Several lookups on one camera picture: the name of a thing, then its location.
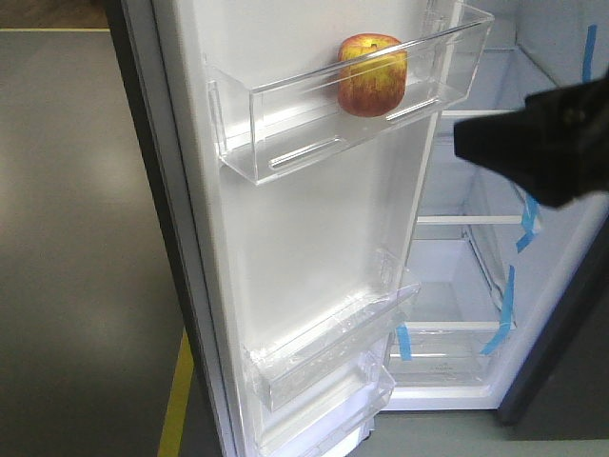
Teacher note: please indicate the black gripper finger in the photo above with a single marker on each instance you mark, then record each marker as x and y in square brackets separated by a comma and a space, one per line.
[555, 148]

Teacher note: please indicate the red yellow apple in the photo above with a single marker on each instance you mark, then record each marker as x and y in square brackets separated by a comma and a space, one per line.
[373, 87]

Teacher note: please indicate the white fridge door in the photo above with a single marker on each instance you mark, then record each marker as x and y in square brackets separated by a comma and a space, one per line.
[249, 260]

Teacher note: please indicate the dark grey fridge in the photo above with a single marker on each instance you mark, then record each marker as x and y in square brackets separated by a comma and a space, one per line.
[487, 255]

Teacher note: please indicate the clear fridge crisper drawer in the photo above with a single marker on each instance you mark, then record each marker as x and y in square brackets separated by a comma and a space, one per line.
[441, 357]

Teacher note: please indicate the upper clear door bin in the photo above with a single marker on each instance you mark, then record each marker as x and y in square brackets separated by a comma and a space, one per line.
[266, 132]

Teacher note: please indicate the clear door bin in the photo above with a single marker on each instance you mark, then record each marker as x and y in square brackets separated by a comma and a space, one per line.
[285, 367]
[266, 132]
[318, 419]

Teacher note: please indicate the middle clear door bin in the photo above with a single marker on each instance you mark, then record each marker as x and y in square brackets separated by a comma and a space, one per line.
[285, 367]

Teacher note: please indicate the lower clear door bin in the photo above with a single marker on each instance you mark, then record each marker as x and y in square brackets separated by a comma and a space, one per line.
[318, 419]

